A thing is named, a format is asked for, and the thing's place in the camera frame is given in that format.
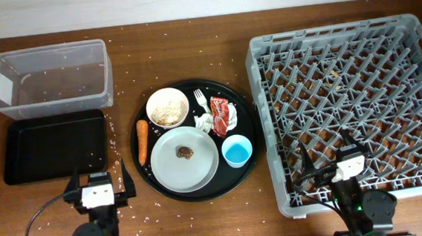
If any brown food lump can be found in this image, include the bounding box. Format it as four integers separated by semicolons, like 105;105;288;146
176;146;194;160

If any black rectangular tray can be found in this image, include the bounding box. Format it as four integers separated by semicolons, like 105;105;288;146
4;109;108;186

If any light blue cup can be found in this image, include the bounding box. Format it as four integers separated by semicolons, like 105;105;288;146
221;134;253;168

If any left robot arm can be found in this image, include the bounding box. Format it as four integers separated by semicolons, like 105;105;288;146
63;160;137;236

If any orange carrot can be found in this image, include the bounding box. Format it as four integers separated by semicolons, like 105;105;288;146
136;119;149;166

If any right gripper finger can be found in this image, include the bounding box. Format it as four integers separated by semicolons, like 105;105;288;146
340;128;369;157
299;142;316;174

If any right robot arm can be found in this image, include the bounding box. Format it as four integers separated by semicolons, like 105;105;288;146
293;129;397;236

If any rice and nuts pile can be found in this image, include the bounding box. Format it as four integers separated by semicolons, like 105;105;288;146
151;101;187;126

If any grey dishwasher rack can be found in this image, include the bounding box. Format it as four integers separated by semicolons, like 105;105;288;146
245;14;422;218

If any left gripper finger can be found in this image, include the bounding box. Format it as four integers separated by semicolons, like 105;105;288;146
66;167;80;192
120;159;135;193

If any white plastic fork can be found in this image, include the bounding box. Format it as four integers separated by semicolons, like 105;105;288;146
194;89;212;114

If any white napkin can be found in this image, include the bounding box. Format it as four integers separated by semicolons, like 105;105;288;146
194;113;214;133

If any clear plastic bin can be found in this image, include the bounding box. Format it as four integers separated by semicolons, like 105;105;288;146
0;39;114;119

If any grey round plate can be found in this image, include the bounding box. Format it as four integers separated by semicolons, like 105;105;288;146
150;126;219;193

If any red snack wrapper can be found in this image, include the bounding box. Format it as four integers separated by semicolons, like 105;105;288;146
210;97;238;138

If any white bowl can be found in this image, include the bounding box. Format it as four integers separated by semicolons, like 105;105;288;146
146;88;189;129

